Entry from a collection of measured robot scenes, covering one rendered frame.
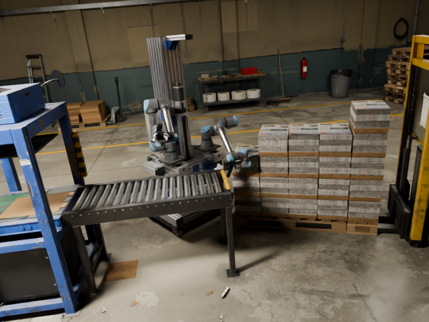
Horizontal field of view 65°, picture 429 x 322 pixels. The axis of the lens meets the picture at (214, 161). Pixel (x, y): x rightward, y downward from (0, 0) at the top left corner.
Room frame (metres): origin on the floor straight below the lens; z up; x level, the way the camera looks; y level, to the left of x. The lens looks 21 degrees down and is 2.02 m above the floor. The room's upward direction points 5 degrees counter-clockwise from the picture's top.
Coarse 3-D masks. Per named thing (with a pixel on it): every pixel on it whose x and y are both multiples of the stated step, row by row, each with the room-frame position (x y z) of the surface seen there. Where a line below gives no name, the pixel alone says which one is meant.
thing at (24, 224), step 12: (12, 192) 2.87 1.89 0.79; (24, 192) 2.84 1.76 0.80; (48, 192) 2.79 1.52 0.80; (60, 192) 2.76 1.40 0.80; (72, 192) 2.74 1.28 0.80; (0, 204) 2.61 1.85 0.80; (72, 204) 2.61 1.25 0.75; (24, 216) 2.36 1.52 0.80; (60, 216) 2.33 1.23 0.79; (0, 228) 2.26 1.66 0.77; (12, 228) 2.27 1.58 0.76; (24, 228) 2.27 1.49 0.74; (36, 228) 2.28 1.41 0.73; (60, 228) 2.29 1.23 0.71
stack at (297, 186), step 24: (264, 168) 3.16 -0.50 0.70; (288, 168) 3.15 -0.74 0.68; (312, 168) 3.03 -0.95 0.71; (336, 168) 2.97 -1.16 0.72; (264, 192) 3.16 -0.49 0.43; (288, 192) 3.09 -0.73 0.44; (312, 192) 3.03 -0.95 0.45; (336, 192) 2.96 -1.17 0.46; (240, 216) 3.23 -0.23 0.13; (264, 216) 3.17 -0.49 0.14; (336, 216) 2.96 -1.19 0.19
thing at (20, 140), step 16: (16, 128) 2.14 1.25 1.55; (16, 144) 2.14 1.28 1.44; (32, 144) 2.22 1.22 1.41; (32, 160) 2.15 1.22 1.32; (32, 176) 2.14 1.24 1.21; (32, 192) 2.14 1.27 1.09; (48, 208) 2.20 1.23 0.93; (48, 224) 2.14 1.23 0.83; (48, 240) 2.14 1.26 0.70; (64, 272) 2.16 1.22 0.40; (64, 288) 2.14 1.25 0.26; (64, 304) 2.14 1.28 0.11
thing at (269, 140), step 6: (264, 132) 3.20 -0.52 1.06; (270, 132) 3.19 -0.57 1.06; (276, 132) 3.17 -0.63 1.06; (282, 132) 3.16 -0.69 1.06; (288, 132) 3.15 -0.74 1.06; (264, 138) 3.14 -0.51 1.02; (270, 138) 3.13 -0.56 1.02; (276, 138) 3.11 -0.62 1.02; (282, 138) 3.10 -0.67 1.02; (288, 138) 3.11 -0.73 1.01; (264, 144) 3.15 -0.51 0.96; (270, 144) 3.13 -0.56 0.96; (276, 144) 3.11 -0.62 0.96; (282, 144) 3.10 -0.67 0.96; (264, 150) 3.15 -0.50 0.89; (270, 150) 3.14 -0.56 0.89; (276, 150) 3.12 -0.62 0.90; (282, 150) 3.10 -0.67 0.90
